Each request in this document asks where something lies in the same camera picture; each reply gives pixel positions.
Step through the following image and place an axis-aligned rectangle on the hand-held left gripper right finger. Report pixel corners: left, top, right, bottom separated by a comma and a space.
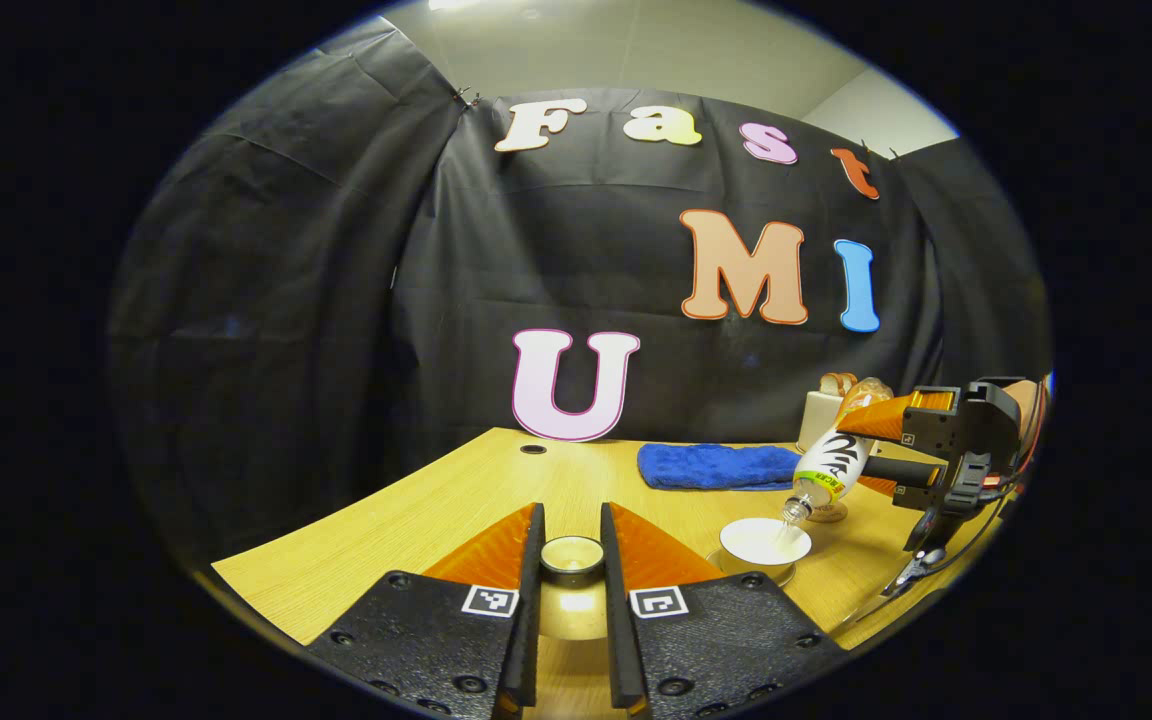
600, 501, 848, 720

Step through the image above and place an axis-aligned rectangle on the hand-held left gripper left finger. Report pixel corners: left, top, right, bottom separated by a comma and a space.
306, 502, 547, 720

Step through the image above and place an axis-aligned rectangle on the cream teacup lid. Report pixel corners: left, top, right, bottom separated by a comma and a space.
534, 535, 619, 643

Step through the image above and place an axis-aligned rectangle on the clear labelled water bottle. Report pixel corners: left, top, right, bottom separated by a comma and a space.
783, 377, 896, 527

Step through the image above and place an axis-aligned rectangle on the cream teacup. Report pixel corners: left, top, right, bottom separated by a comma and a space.
718, 516, 814, 572

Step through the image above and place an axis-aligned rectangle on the white toaster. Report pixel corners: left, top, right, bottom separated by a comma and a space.
797, 388, 883, 457

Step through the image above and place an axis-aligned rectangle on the cream saucer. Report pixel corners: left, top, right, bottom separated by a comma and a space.
705, 547, 799, 589

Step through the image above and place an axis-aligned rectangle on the blue towel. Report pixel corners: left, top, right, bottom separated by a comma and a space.
636, 442, 806, 492

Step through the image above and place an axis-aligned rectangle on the black backdrop cloth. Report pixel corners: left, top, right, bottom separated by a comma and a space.
104, 14, 1054, 566

